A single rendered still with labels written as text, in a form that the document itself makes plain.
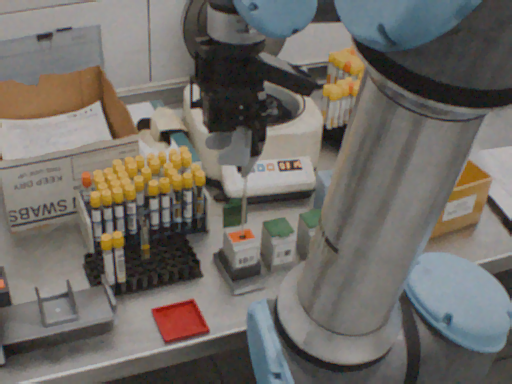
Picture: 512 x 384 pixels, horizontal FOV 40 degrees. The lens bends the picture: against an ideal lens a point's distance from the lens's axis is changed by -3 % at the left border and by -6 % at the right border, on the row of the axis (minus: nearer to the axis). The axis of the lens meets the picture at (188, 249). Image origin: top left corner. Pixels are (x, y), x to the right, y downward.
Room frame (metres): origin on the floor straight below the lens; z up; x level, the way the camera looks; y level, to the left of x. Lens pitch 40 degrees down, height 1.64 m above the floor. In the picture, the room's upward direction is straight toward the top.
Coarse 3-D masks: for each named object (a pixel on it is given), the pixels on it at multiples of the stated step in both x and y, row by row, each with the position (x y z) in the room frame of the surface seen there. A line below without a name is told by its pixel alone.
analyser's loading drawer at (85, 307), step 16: (96, 288) 0.76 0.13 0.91; (32, 304) 0.73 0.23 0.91; (48, 304) 0.73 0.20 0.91; (64, 304) 0.73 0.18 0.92; (80, 304) 0.73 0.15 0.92; (96, 304) 0.73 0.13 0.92; (112, 304) 0.71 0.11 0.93; (0, 320) 0.69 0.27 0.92; (16, 320) 0.69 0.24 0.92; (32, 320) 0.70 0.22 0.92; (48, 320) 0.70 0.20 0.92; (64, 320) 0.69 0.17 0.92; (80, 320) 0.70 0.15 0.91; (96, 320) 0.70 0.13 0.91; (0, 336) 0.66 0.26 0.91; (16, 336) 0.66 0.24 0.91; (32, 336) 0.67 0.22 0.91
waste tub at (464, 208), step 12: (468, 168) 1.02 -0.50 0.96; (480, 168) 1.00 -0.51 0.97; (468, 180) 1.01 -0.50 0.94; (480, 180) 0.96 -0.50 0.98; (492, 180) 0.97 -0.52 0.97; (456, 192) 0.94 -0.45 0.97; (468, 192) 0.95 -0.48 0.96; (480, 192) 0.96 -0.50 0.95; (456, 204) 0.94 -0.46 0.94; (468, 204) 0.95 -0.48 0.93; (480, 204) 0.96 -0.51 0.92; (444, 216) 0.93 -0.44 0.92; (456, 216) 0.94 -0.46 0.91; (468, 216) 0.96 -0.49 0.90; (480, 216) 0.97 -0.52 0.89; (444, 228) 0.93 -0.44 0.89; (456, 228) 0.95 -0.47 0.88
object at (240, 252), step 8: (224, 232) 0.85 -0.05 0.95; (232, 232) 0.85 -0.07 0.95; (240, 232) 0.85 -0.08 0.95; (248, 232) 0.85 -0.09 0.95; (224, 240) 0.85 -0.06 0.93; (232, 240) 0.83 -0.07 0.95; (240, 240) 0.83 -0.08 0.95; (248, 240) 0.83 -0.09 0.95; (256, 240) 0.83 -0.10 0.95; (224, 248) 0.85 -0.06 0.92; (232, 248) 0.82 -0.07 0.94; (240, 248) 0.82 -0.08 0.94; (248, 248) 0.82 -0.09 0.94; (256, 248) 0.82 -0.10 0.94; (232, 256) 0.82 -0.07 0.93; (240, 256) 0.81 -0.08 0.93; (248, 256) 0.82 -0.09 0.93; (256, 256) 0.82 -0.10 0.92; (232, 264) 0.82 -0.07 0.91; (240, 264) 0.82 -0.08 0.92
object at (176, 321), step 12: (192, 300) 0.77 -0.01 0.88; (156, 312) 0.75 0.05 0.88; (168, 312) 0.75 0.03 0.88; (180, 312) 0.75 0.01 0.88; (192, 312) 0.75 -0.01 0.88; (156, 324) 0.73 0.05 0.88; (168, 324) 0.73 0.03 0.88; (180, 324) 0.73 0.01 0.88; (192, 324) 0.73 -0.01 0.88; (204, 324) 0.72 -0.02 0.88; (168, 336) 0.70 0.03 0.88; (180, 336) 0.70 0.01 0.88; (192, 336) 0.70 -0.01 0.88
